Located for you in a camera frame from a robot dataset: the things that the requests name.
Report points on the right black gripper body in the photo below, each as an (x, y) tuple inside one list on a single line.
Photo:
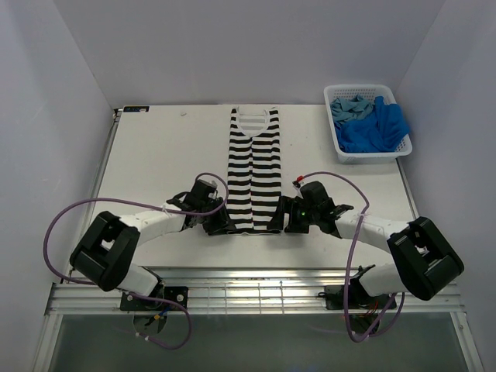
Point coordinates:
[(301, 217)]

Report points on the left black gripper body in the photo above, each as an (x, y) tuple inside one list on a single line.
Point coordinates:
[(215, 222)]

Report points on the black white striped tank top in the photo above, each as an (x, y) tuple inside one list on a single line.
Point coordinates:
[(254, 170)]

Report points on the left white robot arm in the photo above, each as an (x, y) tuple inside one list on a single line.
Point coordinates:
[(104, 255)]

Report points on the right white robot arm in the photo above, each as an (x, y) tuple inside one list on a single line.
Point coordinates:
[(424, 262)]

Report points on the blue tank top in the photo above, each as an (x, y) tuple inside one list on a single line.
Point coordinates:
[(380, 132)]

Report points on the light teal tank top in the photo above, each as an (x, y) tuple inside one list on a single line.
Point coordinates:
[(345, 110)]

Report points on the white plastic basket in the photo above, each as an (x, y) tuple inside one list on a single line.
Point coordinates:
[(368, 91)]

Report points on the small label sticker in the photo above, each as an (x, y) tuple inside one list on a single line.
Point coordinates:
[(136, 108)]

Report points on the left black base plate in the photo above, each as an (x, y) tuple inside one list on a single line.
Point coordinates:
[(163, 297)]

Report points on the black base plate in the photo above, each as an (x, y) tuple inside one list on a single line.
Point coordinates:
[(163, 297), (333, 295)]

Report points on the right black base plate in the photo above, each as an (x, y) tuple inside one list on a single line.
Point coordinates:
[(333, 295)]

